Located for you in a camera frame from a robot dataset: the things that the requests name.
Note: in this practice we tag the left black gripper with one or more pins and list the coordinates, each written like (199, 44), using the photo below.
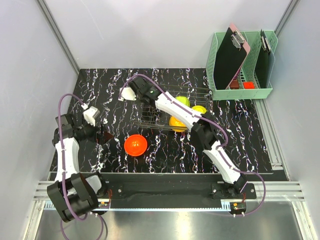
(94, 129)

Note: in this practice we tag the orange bowl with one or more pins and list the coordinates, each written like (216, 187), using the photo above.
(176, 125)
(135, 145)

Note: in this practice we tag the white green bowl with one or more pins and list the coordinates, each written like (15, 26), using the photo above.
(184, 100)

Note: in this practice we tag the yellow bowl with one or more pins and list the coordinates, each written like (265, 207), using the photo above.
(200, 109)

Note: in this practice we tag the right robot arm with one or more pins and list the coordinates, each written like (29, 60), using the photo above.
(201, 126)

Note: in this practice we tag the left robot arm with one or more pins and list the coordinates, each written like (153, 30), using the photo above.
(71, 190)

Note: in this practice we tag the brown block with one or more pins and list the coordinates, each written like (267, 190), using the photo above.
(234, 85)

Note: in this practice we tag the green plastic file organizer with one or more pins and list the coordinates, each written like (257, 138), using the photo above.
(246, 73)

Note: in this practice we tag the red block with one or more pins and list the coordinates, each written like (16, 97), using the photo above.
(248, 85)

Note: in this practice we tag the black pink clipboard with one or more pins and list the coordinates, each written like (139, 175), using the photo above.
(230, 57)

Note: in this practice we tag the dark green clipboard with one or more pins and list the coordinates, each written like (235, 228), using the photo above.
(265, 62)

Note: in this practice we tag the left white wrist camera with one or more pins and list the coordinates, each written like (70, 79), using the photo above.
(90, 114)

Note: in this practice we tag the wire dish rack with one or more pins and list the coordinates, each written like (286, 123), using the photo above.
(146, 116)

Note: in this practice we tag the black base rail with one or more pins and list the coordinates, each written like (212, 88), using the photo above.
(173, 191)

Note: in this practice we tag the white slotted cable duct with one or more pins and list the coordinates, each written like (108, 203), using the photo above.
(102, 206)

